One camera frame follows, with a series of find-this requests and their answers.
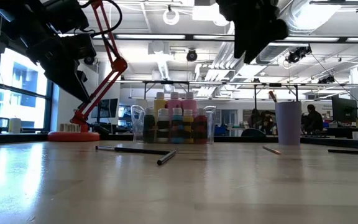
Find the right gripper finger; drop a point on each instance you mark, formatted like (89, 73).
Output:
(245, 51)

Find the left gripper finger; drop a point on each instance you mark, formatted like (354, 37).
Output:
(82, 46)
(73, 87)

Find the small sap green paint bottle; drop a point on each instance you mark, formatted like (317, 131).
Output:
(149, 130)

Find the large yellow paint bottle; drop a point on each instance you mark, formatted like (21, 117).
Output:
(160, 104)

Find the small red paint bottle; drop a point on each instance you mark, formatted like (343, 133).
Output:
(200, 130)

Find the small yellow paint bottle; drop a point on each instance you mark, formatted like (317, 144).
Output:
(188, 129)

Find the small sky blue paint bottle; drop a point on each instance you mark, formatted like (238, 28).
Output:
(177, 129)

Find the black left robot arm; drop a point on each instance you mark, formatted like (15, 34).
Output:
(5, 15)

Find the black computer monitor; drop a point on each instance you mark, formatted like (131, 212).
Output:
(343, 109)
(109, 108)

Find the red desk lamp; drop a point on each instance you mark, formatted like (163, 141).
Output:
(73, 137)

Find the person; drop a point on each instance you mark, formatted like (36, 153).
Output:
(255, 119)
(267, 121)
(314, 119)

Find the white canister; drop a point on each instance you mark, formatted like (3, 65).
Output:
(15, 125)

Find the clear plastic bin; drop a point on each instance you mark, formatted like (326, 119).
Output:
(138, 124)

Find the purple plastic cup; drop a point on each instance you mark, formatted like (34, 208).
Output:
(288, 124)

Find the thin black paintbrush gold ferrule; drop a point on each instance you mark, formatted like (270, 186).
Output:
(272, 150)

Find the black background desk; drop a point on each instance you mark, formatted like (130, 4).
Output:
(346, 130)

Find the black ceiling camera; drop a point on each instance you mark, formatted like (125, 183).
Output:
(326, 79)
(191, 55)
(89, 60)
(298, 53)

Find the black metal gantry frame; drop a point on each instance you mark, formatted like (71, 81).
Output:
(275, 84)
(166, 82)

